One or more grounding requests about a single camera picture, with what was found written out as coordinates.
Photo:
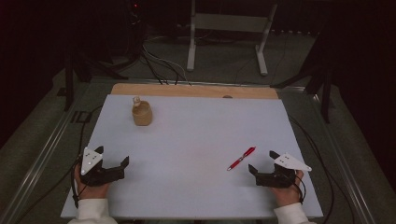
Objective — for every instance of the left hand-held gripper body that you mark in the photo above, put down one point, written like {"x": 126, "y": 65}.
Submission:
{"x": 99, "y": 175}

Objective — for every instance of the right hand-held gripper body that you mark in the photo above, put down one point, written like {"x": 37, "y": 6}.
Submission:
{"x": 277, "y": 179}

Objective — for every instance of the red pen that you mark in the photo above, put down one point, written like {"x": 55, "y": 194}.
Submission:
{"x": 241, "y": 158}

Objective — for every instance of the person's left hand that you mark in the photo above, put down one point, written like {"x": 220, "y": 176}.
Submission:
{"x": 91, "y": 192}

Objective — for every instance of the person's right hand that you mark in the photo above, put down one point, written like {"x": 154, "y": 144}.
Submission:
{"x": 288, "y": 195}

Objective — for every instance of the small pale item in holder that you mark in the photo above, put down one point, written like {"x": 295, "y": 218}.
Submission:
{"x": 136, "y": 100}

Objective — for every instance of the black tripod stand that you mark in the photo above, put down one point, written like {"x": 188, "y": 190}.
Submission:
{"x": 320, "y": 77}
{"x": 81, "y": 67}

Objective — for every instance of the dark equipment with red light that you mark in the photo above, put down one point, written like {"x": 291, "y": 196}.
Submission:
{"x": 135, "y": 25}

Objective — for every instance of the white metal stand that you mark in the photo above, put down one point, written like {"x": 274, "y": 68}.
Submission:
{"x": 229, "y": 23}

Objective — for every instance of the metal floor rail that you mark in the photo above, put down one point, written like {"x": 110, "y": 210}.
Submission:
{"x": 345, "y": 161}
{"x": 34, "y": 169}

